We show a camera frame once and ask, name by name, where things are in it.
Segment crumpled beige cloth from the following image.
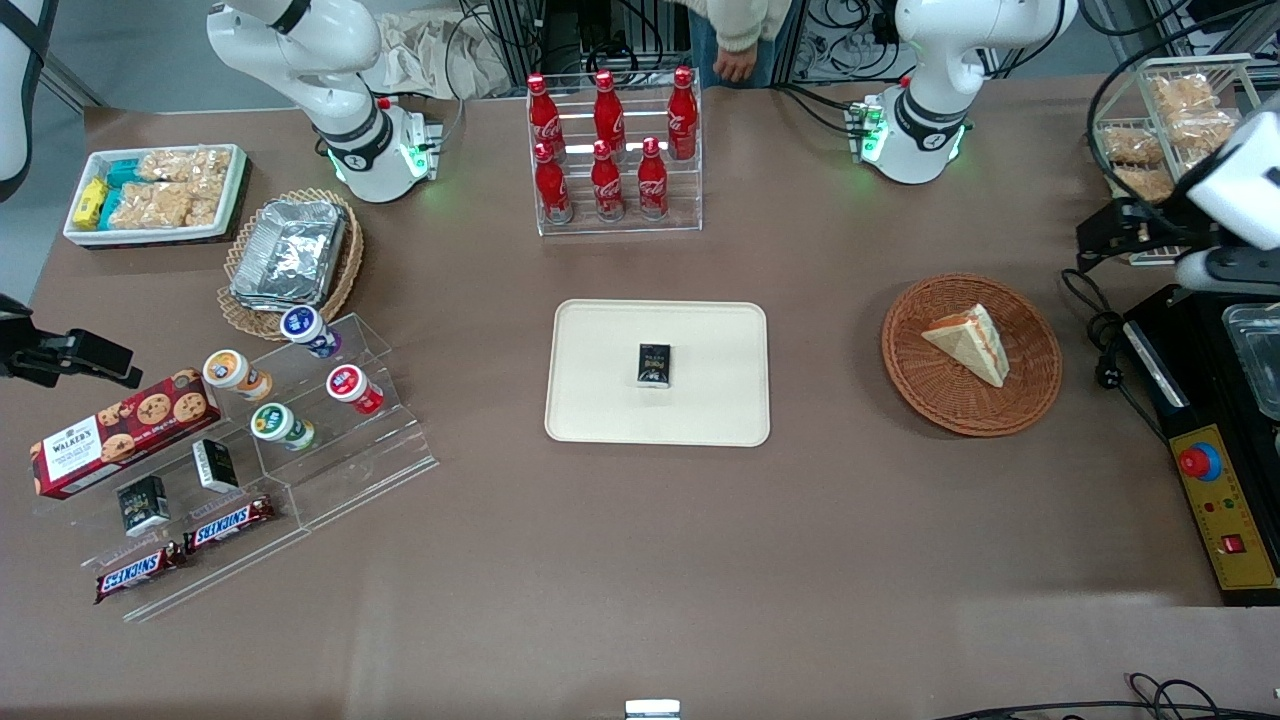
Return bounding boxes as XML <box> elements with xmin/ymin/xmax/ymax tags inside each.
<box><xmin>375</xmin><ymin>10</ymin><xmax>513</xmax><ymax>100</ymax></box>

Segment yogurt cup red label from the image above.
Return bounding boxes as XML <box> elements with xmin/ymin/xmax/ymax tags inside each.
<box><xmin>326</xmin><ymin>364</ymin><xmax>385</xmax><ymax>416</ymax></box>

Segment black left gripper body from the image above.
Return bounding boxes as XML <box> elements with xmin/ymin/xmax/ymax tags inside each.
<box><xmin>1105</xmin><ymin>197</ymin><xmax>1217</xmax><ymax>265</ymax></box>

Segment yogurt cup purple label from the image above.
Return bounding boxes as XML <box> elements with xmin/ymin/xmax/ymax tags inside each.
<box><xmin>280</xmin><ymin>305</ymin><xmax>342</xmax><ymax>359</ymax></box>

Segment black base cables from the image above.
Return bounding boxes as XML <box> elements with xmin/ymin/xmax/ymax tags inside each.
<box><xmin>770</xmin><ymin>82</ymin><xmax>863</xmax><ymax>138</ymax></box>

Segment flat light wicker basket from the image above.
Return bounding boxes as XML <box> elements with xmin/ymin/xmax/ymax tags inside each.
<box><xmin>217</xmin><ymin>188</ymin><xmax>364</xmax><ymax>342</ymax></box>

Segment person in cream jacket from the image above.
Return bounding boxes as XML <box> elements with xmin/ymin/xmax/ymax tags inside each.
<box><xmin>688</xmin><ymin>0</ymin><xmax>798</xmax><ymax>89</ymax></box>

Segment round brown wicker basket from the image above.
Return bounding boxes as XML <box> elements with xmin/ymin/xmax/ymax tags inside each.
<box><xmin>881</xmin><ymin>274</ymin><xmax>1063</xmax><ymax>438</ymax></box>

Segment cream rectangular serving tray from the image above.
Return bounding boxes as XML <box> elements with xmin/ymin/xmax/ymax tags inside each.
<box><xmin>544</xmin><ymin>299</ymin><xmax>771</xmax><ymax>447</ymax></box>

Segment yogurt cup green label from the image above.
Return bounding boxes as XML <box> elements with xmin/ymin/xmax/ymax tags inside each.
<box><xmin>250</xmin><ymin>403</ymin><xmax>316</xmax><ymax>452</ymax></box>

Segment clear plastic container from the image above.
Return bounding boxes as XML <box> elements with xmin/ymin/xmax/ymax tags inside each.
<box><xmin>1222</xmin><ymin>303</ymin><xmax>1280</xmax><ymax>421</ymax></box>

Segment red Walkers cookie box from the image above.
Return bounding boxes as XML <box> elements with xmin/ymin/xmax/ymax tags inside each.
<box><xmin>30</xmin><ymin>369</ymin><xmax>223</xmax><ymax>499</ymax></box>

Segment Snickers chocolate bar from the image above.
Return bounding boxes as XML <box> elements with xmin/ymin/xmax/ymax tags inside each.
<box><xmin>183</xmin><ymin>496</ymin><xmax>276</xmax><ymax>554</ymax></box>
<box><xmin>95</xmin><ymin>542</ymin><xmax>188</xmax><ymax>604</ymax></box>

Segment stack of foil containers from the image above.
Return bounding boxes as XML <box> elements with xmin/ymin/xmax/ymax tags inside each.
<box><xmin>229</xmin><ymin>199</ymin><xmax>348</xmax><ymax>312</ymax></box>

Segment black power cable with plug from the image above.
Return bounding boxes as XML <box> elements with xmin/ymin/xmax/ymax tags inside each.
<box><xmin>1060</xmin><ymin>268</ymin><xmax>1173</xmax><ymax>443</ymax></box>

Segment red emergency stop button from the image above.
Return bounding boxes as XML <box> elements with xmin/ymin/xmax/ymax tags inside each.
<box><xmin>1178</xmin><ymin>441</ymin><xmax>1223</xmax><ymax>483</ymax></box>

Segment black floor cables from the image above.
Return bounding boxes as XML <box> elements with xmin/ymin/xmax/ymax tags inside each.
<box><xmin>930</xmin><ymin>672</ymin><xmax>1280</xmax><ymax>720</ymax></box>

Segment clear acrylic stepped cup stand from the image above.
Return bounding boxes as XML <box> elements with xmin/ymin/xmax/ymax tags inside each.
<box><xmin>245</xmin><ymin>312</ymin><xmax>439</xmax><ymax>532</ymax></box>

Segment yogurt cup orange label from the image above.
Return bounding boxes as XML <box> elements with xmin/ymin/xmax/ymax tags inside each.
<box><xmin>203</xmin><ymin>349</ymin><xmax>273</xmax><ymax>402</ymax></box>

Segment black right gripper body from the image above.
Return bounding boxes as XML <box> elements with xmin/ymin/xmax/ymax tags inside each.
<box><xmin>0</xmin><ymin>295</ymin><xmax>79</xmax><ymax>388</ymax></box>

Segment red cola bottle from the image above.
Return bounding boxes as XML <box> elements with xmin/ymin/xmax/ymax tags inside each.
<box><xmin>637</xmin><ymin>137</ymin><xmax>669</xmax><ymax>220</ymax></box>
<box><xmin>590</xmin><ymin>140</ymin><xmax>625</xmax><ymax>222</ymax></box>
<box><xmin>533</xmin><ymin>142</ymin><xmax>573</xmax><ymax>224</ymax></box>
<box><xmin>527</xmin><ymin>73</ymin><xmax>566</xmax><ymax>153</ymax></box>
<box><xmin>594</xmin><ymin>70</ymin><xmax>626</xmax><ymax>147</ymax></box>
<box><xmin>667</xmin><ymin>67</ymin><xmax>698</xmax><ymax>161</ymax></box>

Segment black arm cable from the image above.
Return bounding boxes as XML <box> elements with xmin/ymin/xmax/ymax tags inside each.
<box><xmin>1087</xmin><ymin>0</ymin><xmax>1256</xmax><ymax>161</ymax></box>

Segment triangular sandwich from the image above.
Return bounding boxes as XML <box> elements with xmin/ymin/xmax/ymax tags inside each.
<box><xmin>921</xmin><ymin>304</ymin><xmax>1010</xmax><ymax>388</ymax></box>

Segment white wire snack rack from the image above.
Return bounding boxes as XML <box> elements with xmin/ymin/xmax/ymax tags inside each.
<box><xmin>1087</xmin><ymin>54</ymin><xmax>1263</xmax><ymax>265</ymax></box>

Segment white rectangular snack tray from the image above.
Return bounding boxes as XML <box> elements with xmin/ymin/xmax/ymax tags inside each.
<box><xmin>62</xmin><ymin>144</ymin><xmax>248</xmax><ymax>248</ymax></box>

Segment bystander bare hand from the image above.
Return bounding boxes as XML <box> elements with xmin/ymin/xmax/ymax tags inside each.
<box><xmin>714</xmin><ymin>45</ymin><xmax>759</xmax><ymax>87</ymax></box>

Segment clear acrylic bottle rack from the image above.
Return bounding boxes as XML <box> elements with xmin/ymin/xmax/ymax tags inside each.
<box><xmin>527</xmin><ymin>72</ymin><xmax>703</xmax><ymax>237</ymax></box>

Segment black machine with yellow panel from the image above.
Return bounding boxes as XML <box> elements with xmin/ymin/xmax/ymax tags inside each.
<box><xmin>1122</xmin><ymin>285</ymin><xmax>1280</xmax><ymax>608</ymax></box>

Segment clear bagged cracker pack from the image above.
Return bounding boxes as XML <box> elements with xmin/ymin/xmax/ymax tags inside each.
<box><xmin>1165</xmin><ymin>110</ymin><xmax>1241</xmax><ymax>153</ymax></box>
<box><xmin>1112</xmin><ymin>165</ymin><xmax>1178</xmax><ymax>204</ymax></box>
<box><xmin>1150</xmin><ymin>75</ymin><xmax>1218</xmax><ymax>117</ymax></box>
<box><xmin>1102</xmin><ymin>125</ymin><xmax>1166</xmax><ymax>167</ymax></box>

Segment clear acrylic stepped snack stand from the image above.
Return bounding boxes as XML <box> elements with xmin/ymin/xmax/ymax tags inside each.
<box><xmin>30</xmin><ymin>430</ymin><xmax>313</xmax><ymax>623</ymax></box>

